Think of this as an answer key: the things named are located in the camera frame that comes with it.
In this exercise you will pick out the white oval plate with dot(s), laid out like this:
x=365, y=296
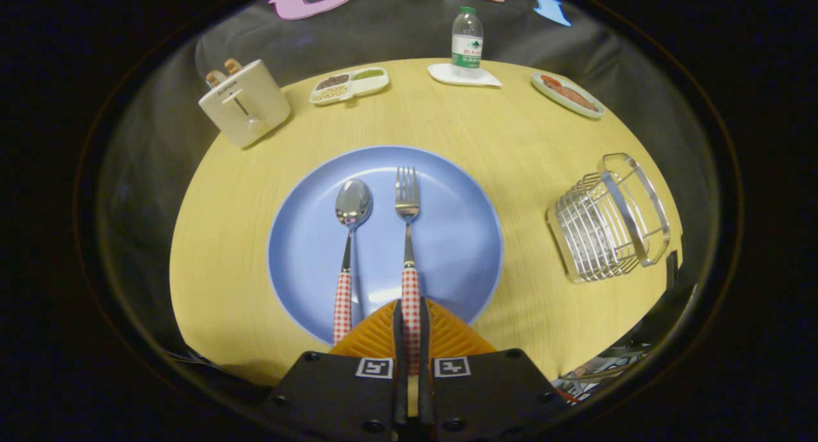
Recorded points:
x=565, y=97

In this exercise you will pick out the toast slice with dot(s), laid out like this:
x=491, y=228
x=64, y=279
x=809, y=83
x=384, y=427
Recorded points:
x=232, y=65
x=215, y=78

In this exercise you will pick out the blue round plate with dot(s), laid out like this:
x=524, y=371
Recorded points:
x=454, y=237

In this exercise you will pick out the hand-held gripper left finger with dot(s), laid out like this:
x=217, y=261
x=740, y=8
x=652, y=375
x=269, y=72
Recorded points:
x=398, y=365

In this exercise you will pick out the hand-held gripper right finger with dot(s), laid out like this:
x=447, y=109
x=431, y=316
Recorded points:
x=424, y=365

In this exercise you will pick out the white flat tray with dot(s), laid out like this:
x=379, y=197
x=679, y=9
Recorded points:
x=447, y=75

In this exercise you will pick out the clear water bottle green label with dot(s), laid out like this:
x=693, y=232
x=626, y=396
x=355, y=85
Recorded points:
x=467, y=43

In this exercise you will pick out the cream toaster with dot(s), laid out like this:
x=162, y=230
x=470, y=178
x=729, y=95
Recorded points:
x=246, y=106

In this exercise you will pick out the red food on oval plate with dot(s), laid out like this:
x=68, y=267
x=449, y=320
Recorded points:
x=569, y=94

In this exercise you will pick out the white divided dish with grains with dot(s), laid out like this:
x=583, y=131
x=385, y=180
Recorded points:
x=348, y=85

